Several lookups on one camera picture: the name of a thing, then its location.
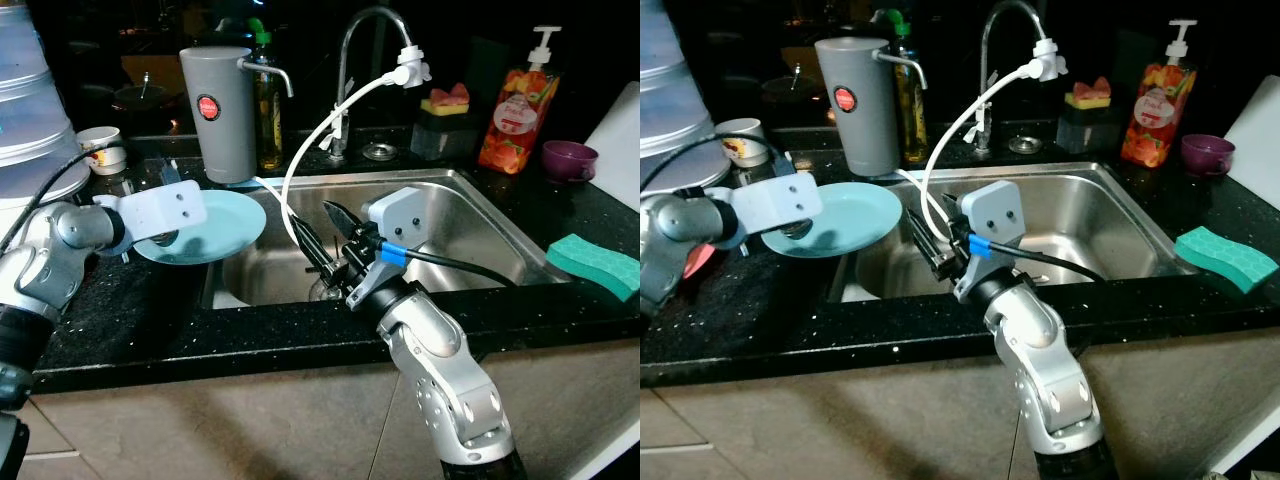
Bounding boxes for teal plate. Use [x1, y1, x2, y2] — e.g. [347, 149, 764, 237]
[133, 188, 268, 266]
[762, 182, 903, 259]

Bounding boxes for white printed mug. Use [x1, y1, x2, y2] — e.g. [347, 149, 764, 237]
[715, 118, 769, 169]
[77, 126, 129, 177]

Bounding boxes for oil bottle with green cap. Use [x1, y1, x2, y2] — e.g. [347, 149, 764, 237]
[890, 10, 929, 166]
[248, 18, 284, 171]

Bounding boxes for grey canister with red label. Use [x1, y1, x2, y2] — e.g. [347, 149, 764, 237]
[180, 46, 294, 186]
[815, 37, 929, 173]

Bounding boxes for stainless steel sink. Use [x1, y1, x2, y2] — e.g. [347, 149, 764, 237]
[828, 160, 1196, 301]
[205, 168, 571, 309]

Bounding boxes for black sponge holder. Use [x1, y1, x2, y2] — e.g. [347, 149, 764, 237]
[412, 100, 476, 161]
[1058, 95, 1116, 153]

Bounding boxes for yellow and red sponge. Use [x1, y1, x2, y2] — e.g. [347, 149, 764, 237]
[1065, 76, 1113, 109]
[420, 84, 471, 116]

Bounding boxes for large translucent ribbed container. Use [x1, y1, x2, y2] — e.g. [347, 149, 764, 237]
[640, 0, 721, 186]
[0, 0, 91, 211]

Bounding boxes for white cutting board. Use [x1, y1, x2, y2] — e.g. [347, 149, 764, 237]
[583, 82, 641, 211]
[1222, 75, 1280, 211]

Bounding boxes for orange soap pump bottle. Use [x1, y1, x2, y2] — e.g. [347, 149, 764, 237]
[1120, 20, 1199, 169]
[478, 27, 563, 176]

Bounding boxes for green sponge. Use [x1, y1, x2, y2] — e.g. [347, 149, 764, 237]
[1174, 226, 1279, 295]
[546, 234, 641, 303]

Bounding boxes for purple cup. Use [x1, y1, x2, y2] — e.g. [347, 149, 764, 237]
[542, 140, 599, 183]
[1180, 134, 1236, 178]

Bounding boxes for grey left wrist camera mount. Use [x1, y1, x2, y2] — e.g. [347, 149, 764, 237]
[95, 180, 209, 251]
[728, 170, 825, 246]

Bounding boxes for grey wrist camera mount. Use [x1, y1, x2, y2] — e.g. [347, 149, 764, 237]
[958, 182, 1026, 263]
[728, 170, 825, 246]
[95, 180, 209, 251]
[362, 188, 433, 263]

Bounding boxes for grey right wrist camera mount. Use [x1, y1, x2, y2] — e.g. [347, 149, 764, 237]
[958, 182, 1026, 263]
[362, 188, 433, 263]

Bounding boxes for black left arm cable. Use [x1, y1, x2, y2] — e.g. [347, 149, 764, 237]
[0, 148, 129, 256]
[640, 133, 749, 196]

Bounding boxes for white faucet hose with adapter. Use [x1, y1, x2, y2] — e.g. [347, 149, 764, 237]
[282, 45, 433, 251]
[920, 38, 1069, 246]

